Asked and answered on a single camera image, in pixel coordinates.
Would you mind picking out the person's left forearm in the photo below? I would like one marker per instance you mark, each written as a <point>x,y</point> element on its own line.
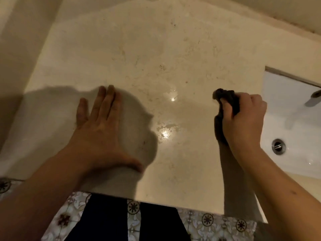
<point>37,195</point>

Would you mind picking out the person's left little finger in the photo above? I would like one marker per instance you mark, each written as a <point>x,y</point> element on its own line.
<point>82,112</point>

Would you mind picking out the person's right hand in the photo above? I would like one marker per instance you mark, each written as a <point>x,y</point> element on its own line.
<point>244,122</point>

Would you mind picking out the person's right thumb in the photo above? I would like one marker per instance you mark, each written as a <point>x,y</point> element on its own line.
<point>227,115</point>

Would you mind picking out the person's left hand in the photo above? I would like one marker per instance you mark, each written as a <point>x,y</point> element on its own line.
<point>100,140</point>

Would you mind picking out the dark navy trousers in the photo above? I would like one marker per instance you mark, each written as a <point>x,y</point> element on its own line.
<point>105,218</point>

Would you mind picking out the dark cleaning cloth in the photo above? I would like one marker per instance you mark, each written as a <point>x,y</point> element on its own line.
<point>227,96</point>

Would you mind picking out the metal sink drain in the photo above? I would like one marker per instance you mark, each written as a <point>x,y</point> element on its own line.
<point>278,146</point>

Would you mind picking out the person's left thumb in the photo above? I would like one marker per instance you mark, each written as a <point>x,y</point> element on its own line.
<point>131,164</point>

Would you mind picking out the person's left middle finger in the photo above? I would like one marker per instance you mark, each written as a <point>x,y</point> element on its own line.
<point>108,101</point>

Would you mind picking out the metal faucet spout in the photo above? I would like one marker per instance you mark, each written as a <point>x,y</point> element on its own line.
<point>313,98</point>

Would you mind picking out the white sink basin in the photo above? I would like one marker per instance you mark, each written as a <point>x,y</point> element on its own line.
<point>288,117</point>

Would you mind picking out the person's right forearm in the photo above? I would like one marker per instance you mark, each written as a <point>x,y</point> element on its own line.
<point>280,195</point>

